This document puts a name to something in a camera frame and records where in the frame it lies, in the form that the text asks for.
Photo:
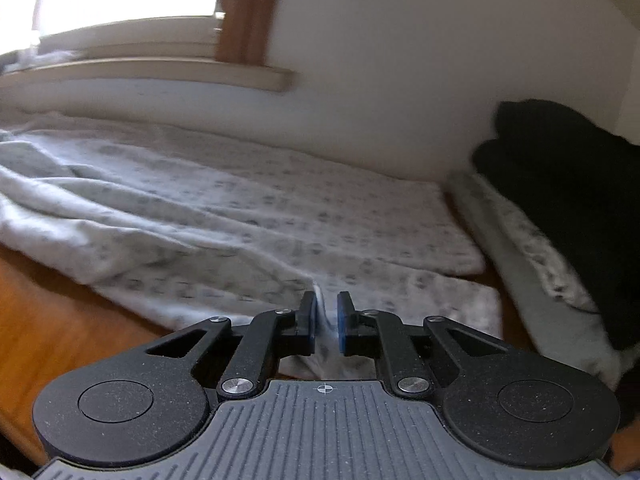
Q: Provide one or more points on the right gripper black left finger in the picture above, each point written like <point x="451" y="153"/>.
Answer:
<point x="149" y="401"/>

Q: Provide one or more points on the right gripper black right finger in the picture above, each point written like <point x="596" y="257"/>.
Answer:
<point x="513" y="406"/>

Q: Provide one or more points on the white patterned garment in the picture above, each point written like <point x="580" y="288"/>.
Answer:
<point x="178" y="225"/>

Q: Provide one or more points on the grey white folded clothes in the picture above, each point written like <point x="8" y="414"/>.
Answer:
<point x="558" y="331"/>

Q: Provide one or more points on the black folded clothes pile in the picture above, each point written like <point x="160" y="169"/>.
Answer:
<point x="579" y="185"/>

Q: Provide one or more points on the beige window sill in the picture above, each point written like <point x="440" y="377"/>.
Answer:
<point x="173" y="69"/>

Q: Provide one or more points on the wooden window frame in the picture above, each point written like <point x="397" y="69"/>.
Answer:
<point x="245" y="31"/>

